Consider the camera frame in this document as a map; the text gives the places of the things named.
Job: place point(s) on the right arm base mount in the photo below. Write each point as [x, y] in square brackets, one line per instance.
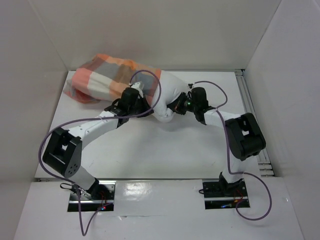
[218, 196]

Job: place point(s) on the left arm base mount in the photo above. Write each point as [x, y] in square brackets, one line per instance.
[104, 200]

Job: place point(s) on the white pillow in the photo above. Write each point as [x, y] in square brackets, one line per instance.
[171, 88]

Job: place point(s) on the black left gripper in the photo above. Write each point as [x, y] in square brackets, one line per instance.
[143, 100]

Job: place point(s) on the orange grey checked pillowcase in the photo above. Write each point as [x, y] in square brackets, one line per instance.
[104, 78]

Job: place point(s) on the aluminium rail frame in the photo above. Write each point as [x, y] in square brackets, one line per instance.
[264, 163]

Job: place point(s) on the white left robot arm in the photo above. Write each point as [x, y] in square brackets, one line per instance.
[63, 152]

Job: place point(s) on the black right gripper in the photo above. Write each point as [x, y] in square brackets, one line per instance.
[177, 105]

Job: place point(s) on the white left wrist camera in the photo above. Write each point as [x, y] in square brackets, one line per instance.
[137, 85]

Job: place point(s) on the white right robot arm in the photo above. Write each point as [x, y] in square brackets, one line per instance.
[243, 135]

